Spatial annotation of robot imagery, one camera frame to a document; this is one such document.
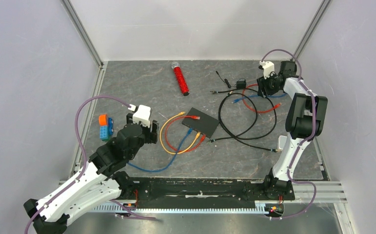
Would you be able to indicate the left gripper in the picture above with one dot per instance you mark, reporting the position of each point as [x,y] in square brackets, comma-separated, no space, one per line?
[152,136]

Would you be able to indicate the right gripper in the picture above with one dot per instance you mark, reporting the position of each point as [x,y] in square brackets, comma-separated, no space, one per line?
[263,83]

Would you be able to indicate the black network switch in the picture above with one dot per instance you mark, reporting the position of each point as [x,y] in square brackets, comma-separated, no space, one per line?
[206,124]

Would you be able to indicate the white plastic box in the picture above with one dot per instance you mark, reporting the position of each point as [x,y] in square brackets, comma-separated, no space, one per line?
[281,141]

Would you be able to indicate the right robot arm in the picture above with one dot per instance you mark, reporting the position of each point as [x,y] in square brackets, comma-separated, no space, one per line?
[304,122]

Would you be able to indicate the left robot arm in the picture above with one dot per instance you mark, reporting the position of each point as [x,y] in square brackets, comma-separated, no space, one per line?
[100,179]

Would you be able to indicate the black power adapter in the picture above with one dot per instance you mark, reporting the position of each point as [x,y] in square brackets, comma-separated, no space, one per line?
[240,84]

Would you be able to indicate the blue orange toy bricks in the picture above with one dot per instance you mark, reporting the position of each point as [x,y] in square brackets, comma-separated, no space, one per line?
[106,124]

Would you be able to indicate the red glitter tube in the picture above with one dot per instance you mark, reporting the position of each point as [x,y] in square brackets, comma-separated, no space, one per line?
[180,78]

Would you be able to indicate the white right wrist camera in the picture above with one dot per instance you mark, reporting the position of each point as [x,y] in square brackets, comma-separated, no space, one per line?
[268,68]

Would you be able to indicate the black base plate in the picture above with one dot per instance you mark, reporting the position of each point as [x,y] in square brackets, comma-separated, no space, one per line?
[203,193]

